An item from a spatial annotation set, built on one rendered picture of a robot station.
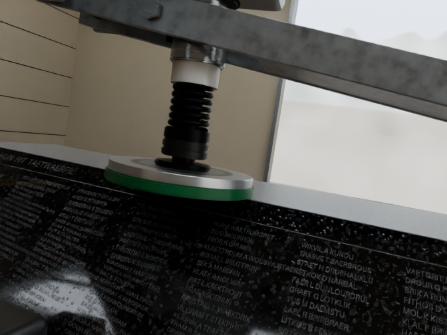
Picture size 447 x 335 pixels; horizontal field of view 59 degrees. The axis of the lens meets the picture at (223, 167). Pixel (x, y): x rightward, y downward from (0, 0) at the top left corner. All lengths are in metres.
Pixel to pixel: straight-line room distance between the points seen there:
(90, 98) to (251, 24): 6.67
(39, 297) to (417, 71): 0.55
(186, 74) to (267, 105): 5.15
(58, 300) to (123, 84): 6.29
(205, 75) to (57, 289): 0.35
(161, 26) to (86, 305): 0.38
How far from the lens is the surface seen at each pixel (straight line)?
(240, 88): 5.85
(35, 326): 0.33
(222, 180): 0.50
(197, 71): 0.56
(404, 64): 0.52
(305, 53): 0.51
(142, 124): 6.51
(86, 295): 0.57
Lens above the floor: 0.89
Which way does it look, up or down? 4 degrees down
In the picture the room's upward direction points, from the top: 9 degrees clockwise
